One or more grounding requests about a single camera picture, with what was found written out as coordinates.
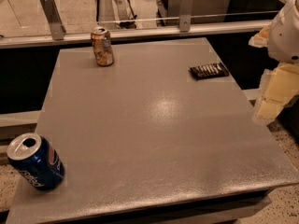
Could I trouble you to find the brown orange soda can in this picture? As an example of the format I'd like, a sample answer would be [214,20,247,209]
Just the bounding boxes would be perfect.
[91,26,114,66]

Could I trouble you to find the blue pepsi can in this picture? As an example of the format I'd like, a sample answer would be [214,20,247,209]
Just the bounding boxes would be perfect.
[7,133,64,190]

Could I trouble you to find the grey metal bracket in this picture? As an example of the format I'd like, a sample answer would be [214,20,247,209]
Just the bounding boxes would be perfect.
[39,0,66,40]
[179,0,193,32]

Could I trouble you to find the right grey metal bracket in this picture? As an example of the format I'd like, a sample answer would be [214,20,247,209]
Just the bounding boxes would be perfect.
[179,0,193,32]

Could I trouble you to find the black rxbar chocolate bar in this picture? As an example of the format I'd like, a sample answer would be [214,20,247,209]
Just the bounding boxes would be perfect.
[190,63,229,80]

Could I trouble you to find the grey metal rail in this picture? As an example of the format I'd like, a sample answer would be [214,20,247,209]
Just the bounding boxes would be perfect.
[0,20,271,49]

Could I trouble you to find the left grey metal bracket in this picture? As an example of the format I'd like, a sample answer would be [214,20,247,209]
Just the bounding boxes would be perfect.
[39,0,66,40]

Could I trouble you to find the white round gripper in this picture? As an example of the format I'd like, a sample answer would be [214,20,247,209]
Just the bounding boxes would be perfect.
[249,0,299,125]

